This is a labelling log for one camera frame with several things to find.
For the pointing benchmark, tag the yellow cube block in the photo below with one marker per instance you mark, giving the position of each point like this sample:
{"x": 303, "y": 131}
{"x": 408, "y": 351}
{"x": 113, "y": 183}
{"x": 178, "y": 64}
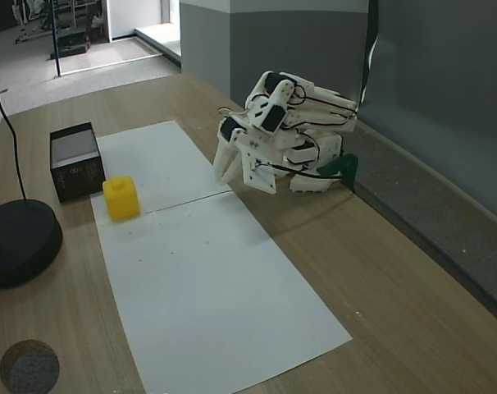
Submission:
{"x": 122, "y": 199}

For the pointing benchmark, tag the dark open box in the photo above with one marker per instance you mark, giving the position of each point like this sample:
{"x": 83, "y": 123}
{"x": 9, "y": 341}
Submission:
{"x": 74, "y": 164}

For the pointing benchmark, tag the white paper sheet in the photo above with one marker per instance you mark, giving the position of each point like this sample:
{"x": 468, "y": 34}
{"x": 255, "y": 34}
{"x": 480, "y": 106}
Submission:
{"x": 215, "y": 295}
{"x": 166, "y": 164}

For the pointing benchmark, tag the green table clamp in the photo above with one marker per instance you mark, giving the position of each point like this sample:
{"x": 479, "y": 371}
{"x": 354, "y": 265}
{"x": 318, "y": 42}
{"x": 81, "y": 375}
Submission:
{"x": 342, "y": 166}

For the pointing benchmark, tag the black floor equipment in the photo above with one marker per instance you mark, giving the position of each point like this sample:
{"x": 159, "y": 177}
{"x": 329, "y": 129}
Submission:
{"x": 73, "y": 43}

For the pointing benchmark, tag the black standing pole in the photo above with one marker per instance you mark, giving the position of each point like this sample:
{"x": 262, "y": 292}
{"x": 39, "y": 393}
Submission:
{"x": 56, "y": 37}

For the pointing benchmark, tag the black round lamp base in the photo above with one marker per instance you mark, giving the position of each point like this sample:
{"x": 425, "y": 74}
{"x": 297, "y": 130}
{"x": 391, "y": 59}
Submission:
{"x": 19, "y": 242}

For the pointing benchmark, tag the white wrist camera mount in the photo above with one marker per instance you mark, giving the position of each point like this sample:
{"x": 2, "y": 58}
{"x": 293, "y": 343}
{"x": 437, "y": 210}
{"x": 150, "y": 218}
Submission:
{"x": 258, "y": 170}

